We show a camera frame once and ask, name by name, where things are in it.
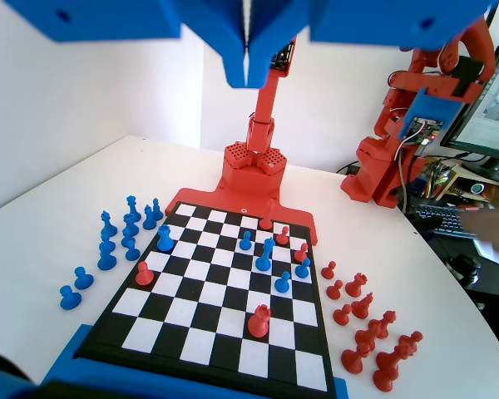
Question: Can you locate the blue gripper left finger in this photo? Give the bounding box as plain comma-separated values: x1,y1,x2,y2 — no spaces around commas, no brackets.
3,0,249,90

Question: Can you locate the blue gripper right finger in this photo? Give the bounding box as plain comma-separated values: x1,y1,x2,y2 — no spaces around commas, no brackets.
248,0,499,52

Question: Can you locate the tall blue king piece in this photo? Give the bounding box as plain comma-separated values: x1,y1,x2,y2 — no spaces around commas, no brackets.
254,237,275,273

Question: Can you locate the blue chess queen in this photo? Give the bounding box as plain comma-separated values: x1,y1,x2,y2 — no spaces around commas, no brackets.
126,195,143,222

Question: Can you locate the red piece top row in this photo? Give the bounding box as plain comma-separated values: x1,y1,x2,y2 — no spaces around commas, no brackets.
259,198,276,231

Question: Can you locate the red chess rook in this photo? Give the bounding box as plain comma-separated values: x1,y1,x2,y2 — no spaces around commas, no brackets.
344,272,368,298
248,303,272,338

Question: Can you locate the blue controller board box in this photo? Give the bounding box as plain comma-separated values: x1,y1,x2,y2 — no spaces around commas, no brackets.
399,87,463,147

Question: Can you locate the black computer monitor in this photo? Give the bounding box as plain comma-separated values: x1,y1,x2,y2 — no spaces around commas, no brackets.
439,43,499,182

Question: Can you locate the light wooden board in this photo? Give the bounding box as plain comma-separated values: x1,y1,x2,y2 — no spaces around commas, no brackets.
434,165,498,203

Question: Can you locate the black keyboard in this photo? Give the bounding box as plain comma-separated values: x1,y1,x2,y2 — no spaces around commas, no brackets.
411,202,487,240

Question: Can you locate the black office chair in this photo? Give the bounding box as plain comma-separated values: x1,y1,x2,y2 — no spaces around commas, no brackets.
443,253,483,288

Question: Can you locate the black and white chessboard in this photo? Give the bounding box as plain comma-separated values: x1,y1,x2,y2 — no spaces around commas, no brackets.
74,201,338,394

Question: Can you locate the red gripper camera mount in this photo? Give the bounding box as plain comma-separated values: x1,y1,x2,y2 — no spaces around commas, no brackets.
269,35,298,79

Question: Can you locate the tangle of jumper wires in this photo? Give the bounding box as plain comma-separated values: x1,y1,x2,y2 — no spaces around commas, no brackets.
415,160,458,199

